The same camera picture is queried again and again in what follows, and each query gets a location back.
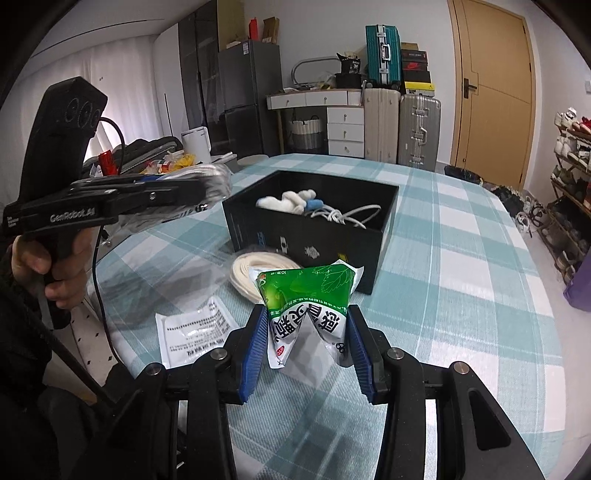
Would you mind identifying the large flat cardboard box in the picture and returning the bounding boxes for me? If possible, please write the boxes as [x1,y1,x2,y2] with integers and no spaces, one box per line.
[217,0,245,49]

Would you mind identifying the white desk with drawers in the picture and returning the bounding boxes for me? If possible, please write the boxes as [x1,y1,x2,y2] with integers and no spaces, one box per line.
[266,89,366,160]

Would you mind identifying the pile of floor shoes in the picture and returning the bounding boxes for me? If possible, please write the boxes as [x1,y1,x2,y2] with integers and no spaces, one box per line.
[480,181,549,238]

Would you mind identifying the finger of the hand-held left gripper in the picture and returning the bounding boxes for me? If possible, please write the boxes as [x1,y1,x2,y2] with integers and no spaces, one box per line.
[69,178,207,219]

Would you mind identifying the green and white packet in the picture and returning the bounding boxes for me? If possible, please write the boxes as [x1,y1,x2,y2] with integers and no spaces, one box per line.
[249,259,365,370]

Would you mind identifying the black paper bag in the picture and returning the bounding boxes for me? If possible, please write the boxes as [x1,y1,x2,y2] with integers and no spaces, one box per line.
[335,52,368,90]

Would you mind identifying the black cardboard box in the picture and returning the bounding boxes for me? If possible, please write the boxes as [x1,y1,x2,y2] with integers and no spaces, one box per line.
[222,169,400,296]

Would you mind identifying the teal checkered tablecloth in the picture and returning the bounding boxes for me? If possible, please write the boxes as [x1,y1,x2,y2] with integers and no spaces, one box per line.
[76,153,566,480]

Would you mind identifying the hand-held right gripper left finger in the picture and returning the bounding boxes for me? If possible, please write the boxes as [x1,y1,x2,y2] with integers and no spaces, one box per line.
[136,305,270,480]

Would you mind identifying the white cable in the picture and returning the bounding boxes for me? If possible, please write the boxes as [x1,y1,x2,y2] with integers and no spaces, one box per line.
[309,203,382,230]

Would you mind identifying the person's left forearm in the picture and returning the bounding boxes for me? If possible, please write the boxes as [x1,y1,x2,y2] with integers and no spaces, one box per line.
[0,249,109,480]

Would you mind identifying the oval silver frame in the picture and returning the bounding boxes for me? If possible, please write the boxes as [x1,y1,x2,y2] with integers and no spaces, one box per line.
[292,56,341,89]

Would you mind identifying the rows of shoes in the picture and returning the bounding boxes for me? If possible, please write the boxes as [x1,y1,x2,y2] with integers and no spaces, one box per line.
[549,107,591,278]

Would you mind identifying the white curtain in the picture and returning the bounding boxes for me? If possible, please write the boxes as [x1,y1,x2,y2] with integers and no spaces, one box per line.
[28,36,185,162]

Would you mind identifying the white and blue plush toy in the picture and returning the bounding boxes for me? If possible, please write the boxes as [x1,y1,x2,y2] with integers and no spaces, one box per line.
[255,188,324,216]

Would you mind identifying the wooden shoe rack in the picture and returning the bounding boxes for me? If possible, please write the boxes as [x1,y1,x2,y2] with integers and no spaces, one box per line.
[549,124,591,284]

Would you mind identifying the silver suitcase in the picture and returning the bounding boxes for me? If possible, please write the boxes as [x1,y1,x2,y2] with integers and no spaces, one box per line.
[397,95,441,172]

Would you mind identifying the tan wooden door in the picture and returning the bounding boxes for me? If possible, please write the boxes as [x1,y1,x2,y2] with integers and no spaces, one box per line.
[448,0,539,190]

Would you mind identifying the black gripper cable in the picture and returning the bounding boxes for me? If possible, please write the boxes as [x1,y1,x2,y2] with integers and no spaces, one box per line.
[91,116,126,370]

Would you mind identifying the white printed sachet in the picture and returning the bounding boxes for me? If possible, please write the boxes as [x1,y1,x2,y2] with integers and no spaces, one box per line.
[154,295,243,370]

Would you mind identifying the person's left hand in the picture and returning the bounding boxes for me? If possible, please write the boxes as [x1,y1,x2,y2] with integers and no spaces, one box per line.
[11,228,90,311]

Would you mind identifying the purple bag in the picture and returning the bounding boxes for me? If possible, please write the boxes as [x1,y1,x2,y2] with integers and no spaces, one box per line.
[563,270,591,313]

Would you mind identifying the beige suitcase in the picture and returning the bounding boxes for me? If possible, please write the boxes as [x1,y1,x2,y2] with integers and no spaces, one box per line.
[363,88,402,163]

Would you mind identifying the tall dark cabinet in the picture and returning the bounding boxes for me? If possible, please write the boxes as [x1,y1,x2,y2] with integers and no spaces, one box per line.
[178,0,221,153]

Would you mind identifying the teal suitcase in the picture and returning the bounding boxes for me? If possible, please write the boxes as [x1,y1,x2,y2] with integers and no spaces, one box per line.
[366,24,402,90]

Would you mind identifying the white air purifier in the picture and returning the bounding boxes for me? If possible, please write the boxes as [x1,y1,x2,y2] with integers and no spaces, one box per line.
[181,128,212,156]

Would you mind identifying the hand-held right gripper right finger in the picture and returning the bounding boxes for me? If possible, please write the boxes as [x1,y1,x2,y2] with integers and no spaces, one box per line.
[347,307,546,480]

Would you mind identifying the woven laundry basket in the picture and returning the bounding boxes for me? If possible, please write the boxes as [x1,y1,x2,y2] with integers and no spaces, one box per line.
[289,116,322,150]

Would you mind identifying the clear bag of white rope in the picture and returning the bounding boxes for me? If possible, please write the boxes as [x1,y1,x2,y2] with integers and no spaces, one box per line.
[228,248,303,305]

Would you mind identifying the grey refrigerator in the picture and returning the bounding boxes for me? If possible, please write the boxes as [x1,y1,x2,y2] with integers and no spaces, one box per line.
[217,39,283,156]

